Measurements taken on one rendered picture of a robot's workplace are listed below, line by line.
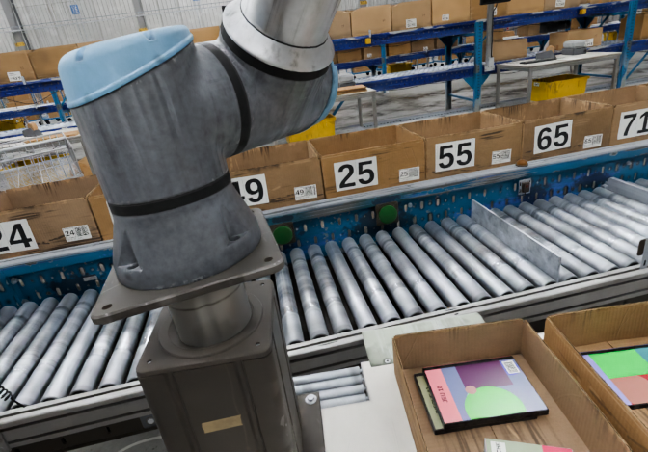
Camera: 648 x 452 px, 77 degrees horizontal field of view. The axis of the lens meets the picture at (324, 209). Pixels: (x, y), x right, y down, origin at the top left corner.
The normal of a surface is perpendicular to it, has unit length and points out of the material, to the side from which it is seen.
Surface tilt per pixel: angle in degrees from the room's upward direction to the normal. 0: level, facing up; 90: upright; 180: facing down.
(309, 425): 0
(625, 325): 89
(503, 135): 90
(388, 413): 0
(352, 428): 0
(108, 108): 88
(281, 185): 91
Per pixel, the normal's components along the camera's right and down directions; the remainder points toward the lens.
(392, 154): 0.20, 0.37
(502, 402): -0.12, -0.91
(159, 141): 0.45, 0.25
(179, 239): 0.25, -0.04
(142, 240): -0.22, 0.05
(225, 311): 0.64, 0.17
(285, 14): -0.10, 0.76
